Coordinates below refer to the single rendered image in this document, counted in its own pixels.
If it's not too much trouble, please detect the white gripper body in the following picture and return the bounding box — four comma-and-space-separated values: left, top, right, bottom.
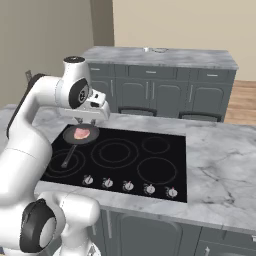
60, 100, 111, 123

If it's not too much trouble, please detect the pink raw steak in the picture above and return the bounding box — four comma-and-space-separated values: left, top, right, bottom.
73, 127, 92, 140

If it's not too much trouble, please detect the black frying pan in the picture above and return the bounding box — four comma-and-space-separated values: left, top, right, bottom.
61, 123, 101, 169

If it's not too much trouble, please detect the black stool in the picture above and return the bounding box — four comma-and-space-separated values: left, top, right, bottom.
178, 110, 223, 123
117, 105, 158, 117

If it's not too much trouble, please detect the black hob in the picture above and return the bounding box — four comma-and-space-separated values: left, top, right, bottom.
39, 124, 188, 204

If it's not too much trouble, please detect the white hob knob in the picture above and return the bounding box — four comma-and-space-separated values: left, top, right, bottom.
165, 185, 179, 198
101, 177, 114, 189
122, 180, 135, 192
143, 183, 156, 196
82, 174, 95, 187

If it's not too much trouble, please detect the grey island cupboard run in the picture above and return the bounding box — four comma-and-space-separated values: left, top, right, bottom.
81, 45, 240, 123

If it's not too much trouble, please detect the narrow grey cupboard door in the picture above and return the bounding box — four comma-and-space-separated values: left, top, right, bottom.
87, 207, 117, 256

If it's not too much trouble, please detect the wide grey cupboard door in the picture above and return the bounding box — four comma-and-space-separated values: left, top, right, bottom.
114, 211, 203, 256

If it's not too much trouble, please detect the grey drawer front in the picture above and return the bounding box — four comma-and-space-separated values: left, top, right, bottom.
198, 225, 256, 252

